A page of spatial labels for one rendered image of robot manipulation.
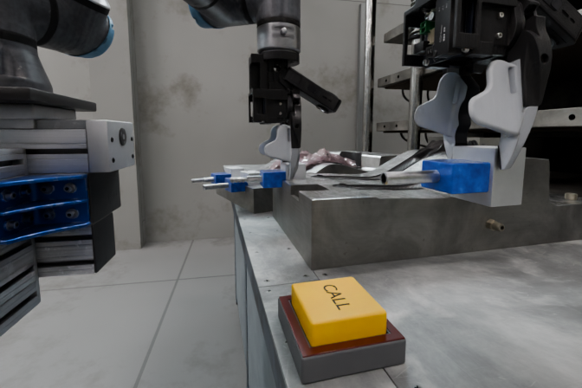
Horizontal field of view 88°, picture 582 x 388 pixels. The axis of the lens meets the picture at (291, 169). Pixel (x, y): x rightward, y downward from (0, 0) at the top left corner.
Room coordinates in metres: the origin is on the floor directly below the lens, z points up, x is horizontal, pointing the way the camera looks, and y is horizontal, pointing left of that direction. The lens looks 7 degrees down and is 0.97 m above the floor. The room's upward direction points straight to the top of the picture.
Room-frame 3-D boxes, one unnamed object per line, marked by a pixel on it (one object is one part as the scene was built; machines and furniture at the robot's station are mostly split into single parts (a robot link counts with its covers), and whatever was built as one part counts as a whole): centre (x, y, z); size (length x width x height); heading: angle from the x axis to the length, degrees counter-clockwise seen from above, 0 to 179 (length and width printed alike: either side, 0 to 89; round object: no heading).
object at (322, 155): (0.87, -0.07, 0.90); 0.26 x 0.18 x 0.08; 121
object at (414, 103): (1.42, -0.57, 1.10); 0.05 x 0.05 x 1.30
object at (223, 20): (0.56, 0.12, 1.20); 0.11 x 0.11 x 0.08; 74
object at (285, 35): (0.54, 0.02, 1.12); 0.08 x 0.08 x 0.05
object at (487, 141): (1.27, -0.88, 0.87); 0.50 x 0.27 x 0.17; 104
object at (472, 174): (0.29, -0.15, 0.93); 0.13 x 0.05 x 0.05; 104
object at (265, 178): (0.54, 0.04, 0.89); 0.13 x 0.05 x 0.05; 104
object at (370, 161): (0.87, -0.07, 0.85); 0.50 x 0.26 x 0.11; 121
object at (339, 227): (0.55, -0.24, 0.87); 0.50 x 0.26 x 0.14; 104
